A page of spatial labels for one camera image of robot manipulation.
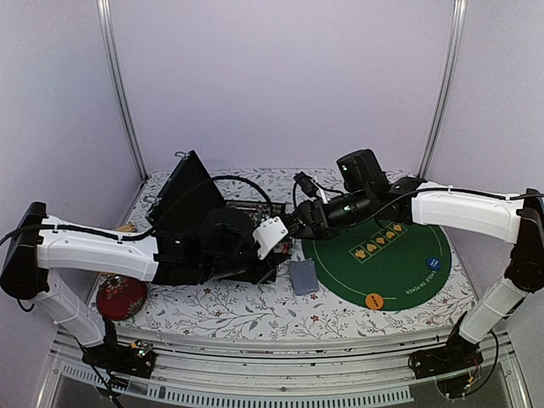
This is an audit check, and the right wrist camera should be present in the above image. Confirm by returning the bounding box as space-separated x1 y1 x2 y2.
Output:
294 172 328 204

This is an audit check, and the left aluminium frame post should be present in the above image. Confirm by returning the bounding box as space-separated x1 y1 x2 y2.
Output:
96 0 149 182

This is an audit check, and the blue small blind button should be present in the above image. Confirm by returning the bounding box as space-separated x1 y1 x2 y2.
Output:
426 258 442 271

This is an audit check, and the right aluminium frame post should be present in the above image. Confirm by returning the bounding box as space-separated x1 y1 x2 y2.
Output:
417 0 468 179

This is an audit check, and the orange big blind button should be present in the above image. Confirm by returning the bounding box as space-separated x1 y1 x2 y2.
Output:
365 293 385 310

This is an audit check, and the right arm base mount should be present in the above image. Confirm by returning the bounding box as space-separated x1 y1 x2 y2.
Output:
408 335 484 400

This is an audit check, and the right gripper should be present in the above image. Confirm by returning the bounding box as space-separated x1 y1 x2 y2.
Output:
288 188 373 242

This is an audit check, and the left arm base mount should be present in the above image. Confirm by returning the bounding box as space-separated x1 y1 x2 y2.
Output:
82 339 156 379

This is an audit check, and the front aluminium rail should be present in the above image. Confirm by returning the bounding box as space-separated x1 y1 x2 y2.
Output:
36 326 532 407

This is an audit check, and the floral tablecloth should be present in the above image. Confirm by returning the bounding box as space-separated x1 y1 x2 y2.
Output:
87 167 477 341

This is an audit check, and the black poker chip case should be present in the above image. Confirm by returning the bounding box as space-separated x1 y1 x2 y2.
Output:
144 149 298 285

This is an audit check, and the blue playing card deck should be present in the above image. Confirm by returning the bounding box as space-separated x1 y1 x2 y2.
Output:
288 259 319 296

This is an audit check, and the red embroidered round cushion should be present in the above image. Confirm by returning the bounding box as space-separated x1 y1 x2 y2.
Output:
96 275 148 321

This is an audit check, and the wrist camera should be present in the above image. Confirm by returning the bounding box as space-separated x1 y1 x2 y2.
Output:
252 217 288 260
294 172 328 204

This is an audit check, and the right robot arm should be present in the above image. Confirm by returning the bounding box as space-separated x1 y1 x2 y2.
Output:
293 150 543 371

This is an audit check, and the aluminium frame post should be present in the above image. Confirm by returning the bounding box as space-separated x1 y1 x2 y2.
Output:
96 0 149 182
417 0 468 179

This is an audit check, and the green poker felt mat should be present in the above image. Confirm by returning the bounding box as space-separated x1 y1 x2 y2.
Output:
302 220 452 312

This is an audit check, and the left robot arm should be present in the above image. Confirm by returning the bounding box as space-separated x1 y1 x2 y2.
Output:
1 202 288 369

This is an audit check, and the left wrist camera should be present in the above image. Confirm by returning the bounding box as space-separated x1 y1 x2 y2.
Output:
252 217 288 260

